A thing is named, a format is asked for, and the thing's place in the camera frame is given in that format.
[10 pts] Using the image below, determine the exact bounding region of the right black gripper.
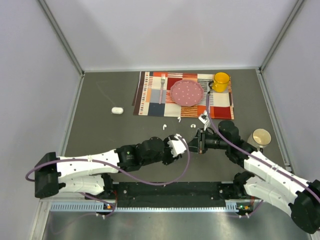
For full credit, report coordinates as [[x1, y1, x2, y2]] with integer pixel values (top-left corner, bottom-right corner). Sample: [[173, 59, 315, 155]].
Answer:
[[186, 128, 229, 154]]

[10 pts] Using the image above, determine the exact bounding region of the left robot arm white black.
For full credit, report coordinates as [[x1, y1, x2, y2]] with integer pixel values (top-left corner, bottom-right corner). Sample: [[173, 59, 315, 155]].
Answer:
[[34, 134, 187, 199]]

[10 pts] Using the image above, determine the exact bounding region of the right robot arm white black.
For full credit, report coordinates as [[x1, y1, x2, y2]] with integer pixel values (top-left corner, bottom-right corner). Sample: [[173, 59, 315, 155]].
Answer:
[[188, 120, 320, 234]]

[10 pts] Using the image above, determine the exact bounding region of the closed white earbud case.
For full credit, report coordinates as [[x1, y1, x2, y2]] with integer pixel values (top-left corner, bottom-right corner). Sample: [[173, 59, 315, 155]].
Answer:
[[111, 107, 124, 115]]

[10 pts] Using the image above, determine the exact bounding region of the pink dotted plate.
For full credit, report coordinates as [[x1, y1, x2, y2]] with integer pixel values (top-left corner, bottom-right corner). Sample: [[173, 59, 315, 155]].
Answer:
[[170, 80, 204, 107]]

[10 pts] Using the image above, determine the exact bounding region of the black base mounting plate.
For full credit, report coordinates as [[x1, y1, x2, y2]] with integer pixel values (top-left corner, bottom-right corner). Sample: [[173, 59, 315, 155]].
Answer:
[[84, 181, 253, 208]]

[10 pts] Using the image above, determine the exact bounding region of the patchwork colourful placemat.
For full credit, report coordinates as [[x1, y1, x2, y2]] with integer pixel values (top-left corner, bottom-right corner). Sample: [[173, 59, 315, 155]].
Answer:
[[133, 71, 234, 120]]

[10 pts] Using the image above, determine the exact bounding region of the yellow mug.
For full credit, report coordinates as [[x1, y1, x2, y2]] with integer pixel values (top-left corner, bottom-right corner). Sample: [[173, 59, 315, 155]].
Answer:
[[209, 72, 231, 93]]

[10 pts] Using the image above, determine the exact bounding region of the beige ceramic mug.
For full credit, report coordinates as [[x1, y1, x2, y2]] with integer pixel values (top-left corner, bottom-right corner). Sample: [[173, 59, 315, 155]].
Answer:
[[247, 128, 272, 152]]

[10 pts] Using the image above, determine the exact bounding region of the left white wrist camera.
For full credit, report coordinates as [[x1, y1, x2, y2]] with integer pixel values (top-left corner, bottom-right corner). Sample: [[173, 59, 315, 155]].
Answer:
[[169, 133, 187, 157]]

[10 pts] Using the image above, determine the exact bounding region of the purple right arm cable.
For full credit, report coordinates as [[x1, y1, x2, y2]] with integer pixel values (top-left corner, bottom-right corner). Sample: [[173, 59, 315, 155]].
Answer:
[[206, 92, 320, 218]]

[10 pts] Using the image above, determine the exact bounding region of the pink handled fork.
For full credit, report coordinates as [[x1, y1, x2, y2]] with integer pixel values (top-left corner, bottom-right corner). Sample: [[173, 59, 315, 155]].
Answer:
[[158, 73, 166, 104]]

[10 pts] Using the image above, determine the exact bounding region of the grey slotted cable duct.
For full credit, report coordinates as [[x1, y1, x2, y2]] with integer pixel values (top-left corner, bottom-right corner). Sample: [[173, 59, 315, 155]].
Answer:
[[49, 199, 253, 214]]

